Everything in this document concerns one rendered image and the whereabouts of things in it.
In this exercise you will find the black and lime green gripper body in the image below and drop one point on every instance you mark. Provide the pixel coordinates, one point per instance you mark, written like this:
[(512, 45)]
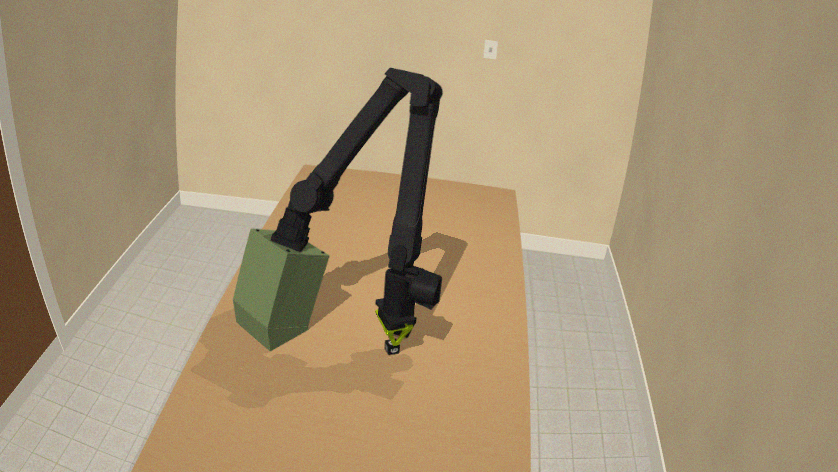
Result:
[(389, 313)]

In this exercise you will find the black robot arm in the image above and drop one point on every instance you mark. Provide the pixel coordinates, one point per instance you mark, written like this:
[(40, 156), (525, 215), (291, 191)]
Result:
[(311, 195)]

